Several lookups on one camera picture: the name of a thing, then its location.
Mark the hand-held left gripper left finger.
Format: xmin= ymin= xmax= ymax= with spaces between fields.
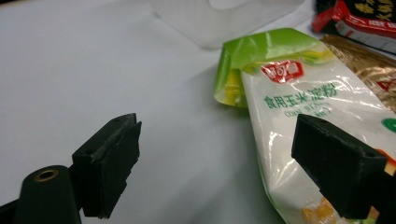
xmin=71 ymin=112 xmax=143 ymax=219

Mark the green and white starch packet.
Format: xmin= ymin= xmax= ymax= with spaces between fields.
xmin=214 ymin=27 xmax=396 ymax=224

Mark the brown noodle packet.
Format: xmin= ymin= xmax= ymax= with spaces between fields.
xmin=320 ymin=34 xmax=396 ymax=115

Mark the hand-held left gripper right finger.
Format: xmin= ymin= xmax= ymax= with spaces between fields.
xmin=290 ymin=113 xmax=396 ymax=224

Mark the red and black seasoning packet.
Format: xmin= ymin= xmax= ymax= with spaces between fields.
xmin=311 ymin=0 xmax=396 ymax=55

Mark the clear plastic container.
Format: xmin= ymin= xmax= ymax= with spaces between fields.
xmin=150 ymin=0 xmax=307 ymax=50

